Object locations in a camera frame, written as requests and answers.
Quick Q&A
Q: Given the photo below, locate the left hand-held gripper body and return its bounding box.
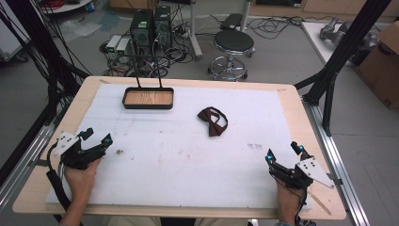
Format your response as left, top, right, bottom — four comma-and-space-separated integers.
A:
52, 131, 107, 171

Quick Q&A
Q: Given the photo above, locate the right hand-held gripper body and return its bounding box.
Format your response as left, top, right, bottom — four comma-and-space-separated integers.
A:
268, 156, 336, 190

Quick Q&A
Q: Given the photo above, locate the black tray with wooden bottom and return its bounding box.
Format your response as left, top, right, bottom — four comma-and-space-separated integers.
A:
121, 55, 175, 110

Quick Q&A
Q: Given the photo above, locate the dark red bow tie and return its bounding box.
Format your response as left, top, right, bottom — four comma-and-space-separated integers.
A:
197, 105, 229, 137

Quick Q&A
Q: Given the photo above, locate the person's left hand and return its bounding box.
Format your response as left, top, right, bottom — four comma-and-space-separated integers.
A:
63, 156, 103, 205

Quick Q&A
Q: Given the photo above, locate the person's right hand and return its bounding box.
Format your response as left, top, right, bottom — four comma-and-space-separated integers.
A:
275, 178, 305, 221

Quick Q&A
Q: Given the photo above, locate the wooden stick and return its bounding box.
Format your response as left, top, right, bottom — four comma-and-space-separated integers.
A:
307, 189, 332, 217

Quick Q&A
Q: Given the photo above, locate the white foam mat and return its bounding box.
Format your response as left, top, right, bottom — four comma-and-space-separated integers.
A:
44, 83, 313, 211

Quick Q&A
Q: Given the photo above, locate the small white power box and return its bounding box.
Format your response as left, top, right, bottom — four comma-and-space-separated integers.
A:
115, 38, 131, 64
105, 34, 122, 55

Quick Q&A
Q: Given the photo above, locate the black round stool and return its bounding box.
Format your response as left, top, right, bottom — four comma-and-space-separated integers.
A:
207, 29, 256, 82

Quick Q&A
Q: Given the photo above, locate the white platform board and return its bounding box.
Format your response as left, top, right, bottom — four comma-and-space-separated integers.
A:
300, 21, 384, 67

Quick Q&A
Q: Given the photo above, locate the brown cardboard box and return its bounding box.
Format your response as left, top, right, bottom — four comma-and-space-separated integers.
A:
355, 21, 399, 110

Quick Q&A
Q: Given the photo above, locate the black computer tower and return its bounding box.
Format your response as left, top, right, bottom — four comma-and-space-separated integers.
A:
152, 5, 173, 49
129, 8, 154, 57

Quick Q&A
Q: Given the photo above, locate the black flat box on floor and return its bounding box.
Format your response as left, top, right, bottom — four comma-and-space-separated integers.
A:
219, 12, 244, 31

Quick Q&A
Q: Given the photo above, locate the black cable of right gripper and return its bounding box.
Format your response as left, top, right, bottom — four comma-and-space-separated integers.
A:
275, 177, 310, 226

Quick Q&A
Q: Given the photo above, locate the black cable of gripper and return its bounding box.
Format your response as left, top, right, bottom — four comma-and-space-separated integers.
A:
275, 177, 310, 226
45, 141, 72, 212

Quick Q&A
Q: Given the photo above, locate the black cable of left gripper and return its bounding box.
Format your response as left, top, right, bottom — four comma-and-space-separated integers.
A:
45, 141, 72, 212

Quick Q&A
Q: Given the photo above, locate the tangle of black floor cables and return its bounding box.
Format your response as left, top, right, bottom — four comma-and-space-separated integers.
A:
99, 18, 196, 79

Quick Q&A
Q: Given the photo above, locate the black metal frame stand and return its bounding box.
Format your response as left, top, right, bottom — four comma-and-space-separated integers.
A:
0, 0, 92, 186
294, 0, 393, 137

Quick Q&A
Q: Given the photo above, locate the white table leg post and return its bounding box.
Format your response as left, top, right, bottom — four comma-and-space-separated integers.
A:
187, 0, 203, 61

